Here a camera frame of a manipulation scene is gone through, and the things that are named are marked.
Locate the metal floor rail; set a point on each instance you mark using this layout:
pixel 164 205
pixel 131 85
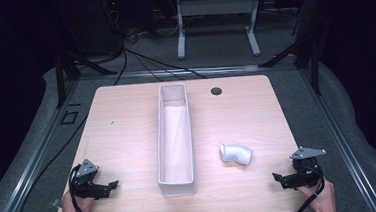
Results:
pixel 30 170
pixel 341 135
pixel 173 72

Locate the person's right hand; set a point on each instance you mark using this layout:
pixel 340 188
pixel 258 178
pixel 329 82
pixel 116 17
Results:
pixel 322 198

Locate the long white fabric box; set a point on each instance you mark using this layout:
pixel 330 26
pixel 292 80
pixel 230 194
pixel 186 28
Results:
pixel 174 133

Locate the person's left hand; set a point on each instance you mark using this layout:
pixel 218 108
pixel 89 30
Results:
pixel 72 207

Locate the grey metal stand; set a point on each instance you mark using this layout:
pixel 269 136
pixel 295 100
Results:
pixel 215 7

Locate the white sock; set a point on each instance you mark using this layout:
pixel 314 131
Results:
pixel 236 154

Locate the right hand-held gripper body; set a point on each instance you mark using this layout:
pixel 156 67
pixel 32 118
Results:
pixel 306 169

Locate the black metal stand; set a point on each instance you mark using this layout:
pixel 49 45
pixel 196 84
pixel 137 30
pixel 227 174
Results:
pixel 312 63
pixel 61 81

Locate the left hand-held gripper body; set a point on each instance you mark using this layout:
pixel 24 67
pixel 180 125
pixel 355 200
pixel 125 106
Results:
pixel 86 180

